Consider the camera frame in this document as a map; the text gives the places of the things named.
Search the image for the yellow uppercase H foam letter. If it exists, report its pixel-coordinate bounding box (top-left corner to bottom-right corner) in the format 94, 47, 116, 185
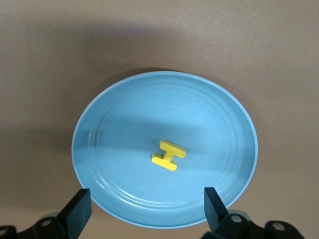
151, 139, 186, 171

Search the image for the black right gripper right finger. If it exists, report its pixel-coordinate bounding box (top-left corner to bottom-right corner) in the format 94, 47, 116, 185
200, 187, 305, 239

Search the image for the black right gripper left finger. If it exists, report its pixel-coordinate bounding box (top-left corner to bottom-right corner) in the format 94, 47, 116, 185
0, 188, 92, 239

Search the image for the blue plate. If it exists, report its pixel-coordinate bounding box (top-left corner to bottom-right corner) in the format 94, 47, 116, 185
71, 71, 259, 229

